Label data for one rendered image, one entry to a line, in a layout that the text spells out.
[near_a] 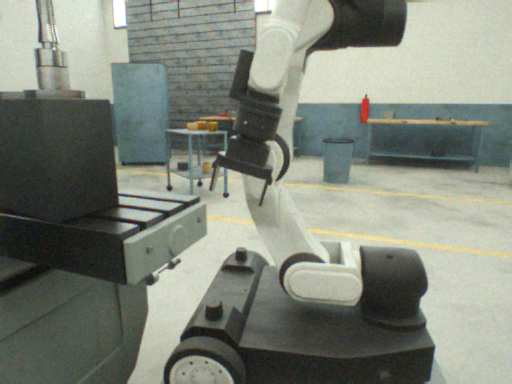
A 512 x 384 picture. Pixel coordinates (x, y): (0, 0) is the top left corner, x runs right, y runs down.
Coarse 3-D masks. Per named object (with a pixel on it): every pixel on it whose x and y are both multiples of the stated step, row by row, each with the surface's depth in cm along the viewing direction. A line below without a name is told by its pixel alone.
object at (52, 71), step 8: (40, 56) 52; (48, 56) 52; (56, 56) 53; (64, 56) 54; (40, 64) 53; (48, 64) 53; (56, 64) 53; (64, 64) 54; (40, 72) 53; (48, 72) 53; (56, 72) 53; (64, 72) 55; (40, 80) 53; (48, 80) 53; (56, 80) 54; (64, 80) 55; (40, 88) 54; (48, 88) 53; (56, 88) 54; (64, 88) 55
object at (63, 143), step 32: (0, 96) 56; (32, 96) 52; (64, 96) 53; (0, 128) 55; (32, 128) 51; (64, 128) 52; (96, 128) 57; (0, 160) 57; (32, 160) 52; (64, 160) 52; (96, 160) 57; (0, 192) 59; (32, 192) 54; (64, 192) 53; (96, 192) 58
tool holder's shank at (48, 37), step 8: (40, 0) 52; (48, 0) 52; (40, 8) 52; (48, 8) 52; (40, 16) 52; (48, 16) 52; (40, 24) 52; (48, 24) 53; (40, 32) 52; (48, 32) 53; (56, 32) 54; (40, 40) 53; (48, 40) 53; (56, 40) 54
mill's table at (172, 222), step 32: (128, 192) 72; (160, 192) 72; (0, 224) 58; (32, 224) 55; (64, 224) 53; (96, 224) 53; (128, 224) 53; (160, 224) 56; (192, 224) 64; (32, 256) 57; (64, 256) 54; (96, 256) 51; (128, 256) 49; (160, 256) 55
